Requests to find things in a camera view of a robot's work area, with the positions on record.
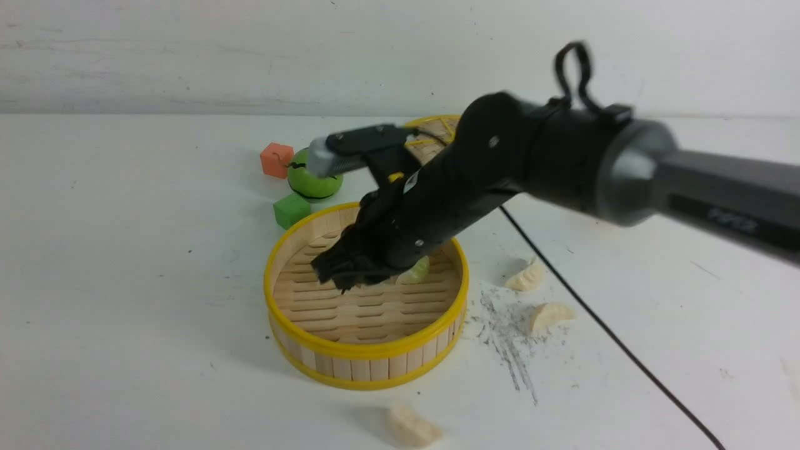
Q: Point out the bamboo steamer tray yellow rim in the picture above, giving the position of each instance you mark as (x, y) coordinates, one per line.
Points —
(367, 338)

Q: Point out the green toy watermelon ball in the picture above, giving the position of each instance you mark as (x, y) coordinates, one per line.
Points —
(310, 187)

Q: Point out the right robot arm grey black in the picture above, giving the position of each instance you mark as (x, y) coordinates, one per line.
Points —
(602, 163)

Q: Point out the green foam cube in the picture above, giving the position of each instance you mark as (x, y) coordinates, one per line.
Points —
(290, 209)

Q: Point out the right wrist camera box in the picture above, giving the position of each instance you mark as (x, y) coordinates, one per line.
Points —
(380, 148)

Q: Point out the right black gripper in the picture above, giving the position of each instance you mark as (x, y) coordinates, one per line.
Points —
(488, 162)

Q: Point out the orange foam cube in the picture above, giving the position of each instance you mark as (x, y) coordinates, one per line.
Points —
(275, 159)

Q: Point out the green dumpling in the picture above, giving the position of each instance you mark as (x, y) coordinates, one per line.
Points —
(416, 274)

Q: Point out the white dumpling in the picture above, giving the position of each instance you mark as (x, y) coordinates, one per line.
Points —
(529, 278)
(547, 315)
(410, 429)

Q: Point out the woven steamer lid yellow rim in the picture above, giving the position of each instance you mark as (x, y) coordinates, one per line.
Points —
(437, 132)

